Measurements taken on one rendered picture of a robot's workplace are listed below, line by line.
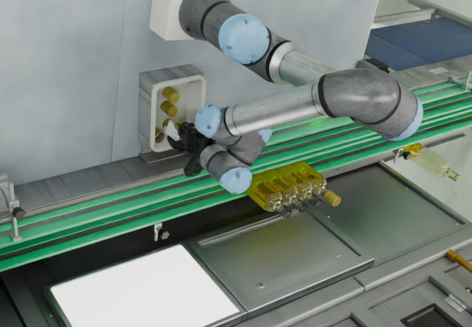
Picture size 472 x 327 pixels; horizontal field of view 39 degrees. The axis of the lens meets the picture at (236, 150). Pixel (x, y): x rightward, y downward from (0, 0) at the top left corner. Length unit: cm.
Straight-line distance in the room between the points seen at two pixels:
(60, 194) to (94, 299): 30
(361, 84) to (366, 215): 98
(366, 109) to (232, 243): 78
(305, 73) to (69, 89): 64
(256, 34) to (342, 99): 36
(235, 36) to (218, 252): 68
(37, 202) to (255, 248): 64
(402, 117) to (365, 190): 99
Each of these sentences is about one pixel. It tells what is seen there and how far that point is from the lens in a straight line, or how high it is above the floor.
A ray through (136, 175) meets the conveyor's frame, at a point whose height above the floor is 85.
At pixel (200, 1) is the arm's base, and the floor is 90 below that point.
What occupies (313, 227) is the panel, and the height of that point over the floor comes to 111.
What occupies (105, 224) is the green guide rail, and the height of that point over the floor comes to 91.
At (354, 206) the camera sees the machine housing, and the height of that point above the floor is 105.
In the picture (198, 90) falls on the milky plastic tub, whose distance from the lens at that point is 196.
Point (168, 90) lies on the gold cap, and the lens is 194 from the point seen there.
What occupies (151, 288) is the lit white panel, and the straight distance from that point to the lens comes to 185.
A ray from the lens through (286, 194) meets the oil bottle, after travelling 200.
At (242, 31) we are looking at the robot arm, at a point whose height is 107.
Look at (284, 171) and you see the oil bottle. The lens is 209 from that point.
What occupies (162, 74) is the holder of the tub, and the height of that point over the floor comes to 79.
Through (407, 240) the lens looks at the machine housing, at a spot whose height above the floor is 127.
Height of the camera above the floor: 230
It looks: 43 degrees down
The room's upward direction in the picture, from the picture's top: 130 degrees clockwise
